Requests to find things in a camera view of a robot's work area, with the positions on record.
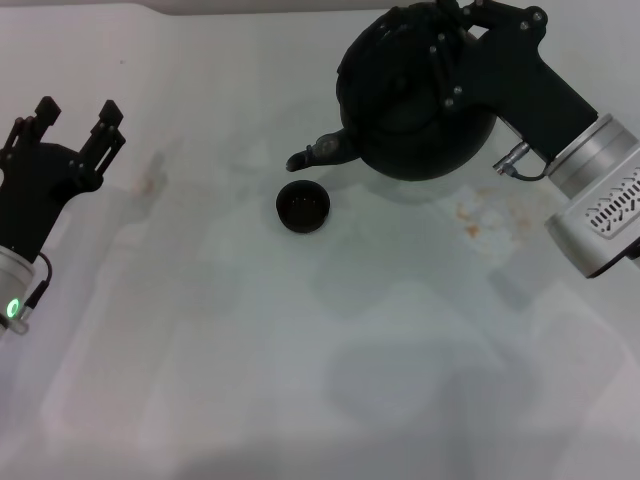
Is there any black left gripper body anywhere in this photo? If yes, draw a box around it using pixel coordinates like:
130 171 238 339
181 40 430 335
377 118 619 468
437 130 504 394
0 141 105 265

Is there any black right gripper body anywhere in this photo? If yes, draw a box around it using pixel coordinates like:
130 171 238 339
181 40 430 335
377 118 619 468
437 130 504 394
455 26 602 163

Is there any black round teapot with handle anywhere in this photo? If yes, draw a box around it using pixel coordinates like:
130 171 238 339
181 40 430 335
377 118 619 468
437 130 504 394
285 1 497 183

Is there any small black teacup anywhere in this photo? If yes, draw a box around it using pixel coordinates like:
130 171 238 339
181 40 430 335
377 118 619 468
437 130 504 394
275 180 332 235

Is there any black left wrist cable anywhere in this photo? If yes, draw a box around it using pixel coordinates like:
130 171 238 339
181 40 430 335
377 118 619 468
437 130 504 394
4 251 54 335

